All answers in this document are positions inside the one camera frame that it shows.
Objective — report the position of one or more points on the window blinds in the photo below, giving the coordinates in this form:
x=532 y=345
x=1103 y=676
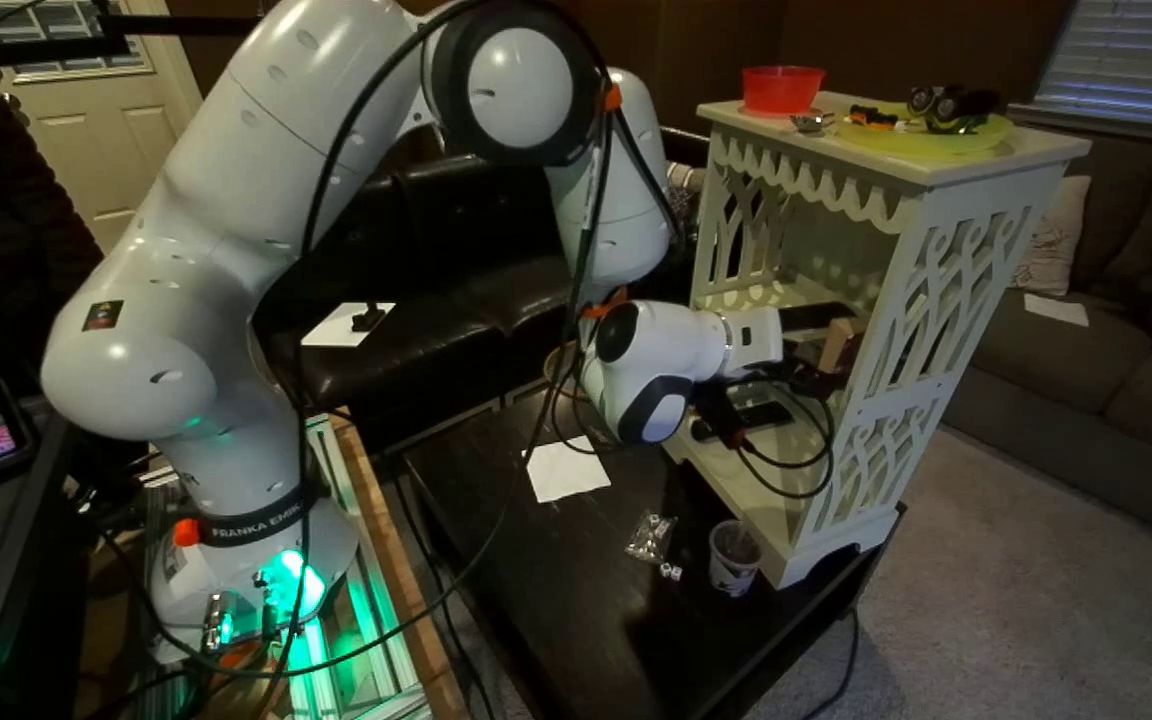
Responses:
x=1128 y=60

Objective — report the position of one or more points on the black leather couch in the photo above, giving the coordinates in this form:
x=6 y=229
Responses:
x=468 y=304

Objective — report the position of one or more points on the white panel door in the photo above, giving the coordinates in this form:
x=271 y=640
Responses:
x=98 y=134

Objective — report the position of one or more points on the black boom bar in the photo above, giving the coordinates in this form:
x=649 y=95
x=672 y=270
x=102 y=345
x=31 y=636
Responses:
x=43 y=46

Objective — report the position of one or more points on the small orange object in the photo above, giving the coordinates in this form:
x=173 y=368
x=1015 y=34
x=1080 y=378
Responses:
x=875 y=117

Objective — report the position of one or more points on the small silver object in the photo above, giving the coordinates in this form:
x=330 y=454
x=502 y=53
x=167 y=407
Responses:
x=812 y=122

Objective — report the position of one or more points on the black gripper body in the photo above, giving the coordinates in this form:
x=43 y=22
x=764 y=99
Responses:
x=802 y=363

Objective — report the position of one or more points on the black toy goggles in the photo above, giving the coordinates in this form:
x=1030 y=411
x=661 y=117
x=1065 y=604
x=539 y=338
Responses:
x=954 y=107

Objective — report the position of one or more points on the white lattice shelf unit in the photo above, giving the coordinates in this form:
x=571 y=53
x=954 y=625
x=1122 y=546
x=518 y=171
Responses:
x=923 y=265

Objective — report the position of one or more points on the long black remote control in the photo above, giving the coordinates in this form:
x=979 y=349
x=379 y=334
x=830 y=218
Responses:
x=755 y=412

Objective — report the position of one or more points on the grey fabric couch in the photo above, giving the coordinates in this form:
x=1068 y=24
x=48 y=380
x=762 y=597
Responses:
x=1110 y=387

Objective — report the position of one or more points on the small dark cup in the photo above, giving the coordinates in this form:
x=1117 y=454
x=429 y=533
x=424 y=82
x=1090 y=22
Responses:
x=732 y=557

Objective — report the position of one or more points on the yellow green mat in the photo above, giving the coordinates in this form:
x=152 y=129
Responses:
x=931 y=134

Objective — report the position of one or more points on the red bowl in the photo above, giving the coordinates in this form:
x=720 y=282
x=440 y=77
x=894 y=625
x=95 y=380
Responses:
x=782 y=90

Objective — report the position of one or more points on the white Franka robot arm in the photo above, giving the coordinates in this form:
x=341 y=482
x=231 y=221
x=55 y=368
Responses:
x=271 y=162

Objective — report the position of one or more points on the white square paper sheet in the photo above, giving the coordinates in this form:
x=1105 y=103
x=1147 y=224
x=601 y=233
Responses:
x=567 y=471

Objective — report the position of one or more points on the white cushion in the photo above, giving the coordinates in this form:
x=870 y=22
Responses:
x=1052 y=238

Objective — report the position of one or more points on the small clear plastic packet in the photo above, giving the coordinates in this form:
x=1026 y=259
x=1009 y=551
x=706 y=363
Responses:
x=655 y=542

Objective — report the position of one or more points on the white paper with black object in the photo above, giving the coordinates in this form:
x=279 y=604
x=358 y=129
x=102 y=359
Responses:
x=337 y=331

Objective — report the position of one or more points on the small white paper note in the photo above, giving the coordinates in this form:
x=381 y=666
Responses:
x=1058 y=308

